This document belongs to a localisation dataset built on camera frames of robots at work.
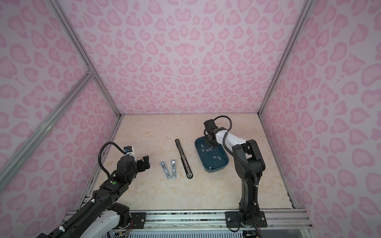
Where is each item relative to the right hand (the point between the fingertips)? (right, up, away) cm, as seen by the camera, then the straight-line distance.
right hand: (211, 140), depth 99 cm
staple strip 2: (-6, -4, +2) cm, 7 cm away
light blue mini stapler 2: (-24, -17, -8) cm, 30 cm away
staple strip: (+5, -11, -3) cm, 12 cm away
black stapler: (-16, -16, -10) cm, 24 cm away
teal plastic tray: (0, -11, -4) cm, 12 cm away
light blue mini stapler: (-29, -17, -9) cm, 35 cm away
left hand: (-41, -7, -16) cm, 44 cm away
